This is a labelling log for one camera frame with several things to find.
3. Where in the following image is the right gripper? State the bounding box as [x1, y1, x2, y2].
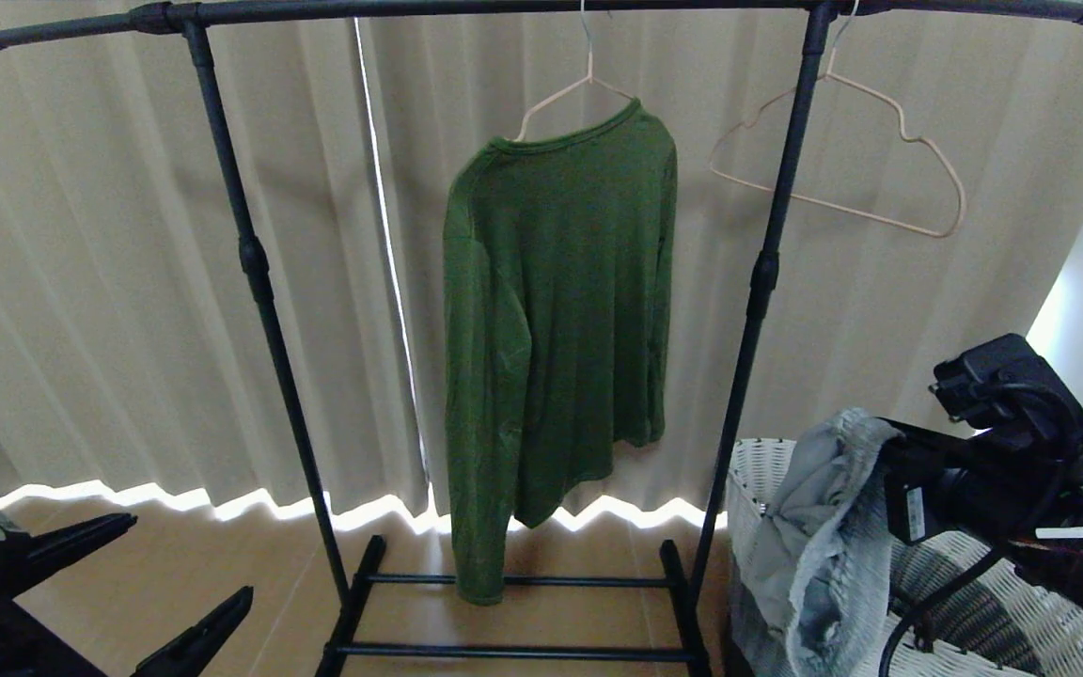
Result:
[883, 459, 1019, 546]

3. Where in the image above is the pale grey garment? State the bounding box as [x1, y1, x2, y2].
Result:
[746, 407, 905, 677]

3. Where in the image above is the green printed t-shirt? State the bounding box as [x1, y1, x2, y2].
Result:
[443, 98, 680, 606]

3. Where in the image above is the pink clothes hanger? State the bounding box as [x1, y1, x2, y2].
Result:
[513, 0, 642, 144]
[709, 0, 967, 240]

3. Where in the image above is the white laundry basket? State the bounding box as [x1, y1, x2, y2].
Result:
[725, 437, 1083, 677]

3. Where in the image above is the black clothes rack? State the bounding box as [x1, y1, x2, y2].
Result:
[0, 0, 1083, 677]

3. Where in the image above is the beige curtain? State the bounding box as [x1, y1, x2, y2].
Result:
[0, 0, 1083, 537]

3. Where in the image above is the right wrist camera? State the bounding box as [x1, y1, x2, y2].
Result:
[927, 334, 1083, 464]

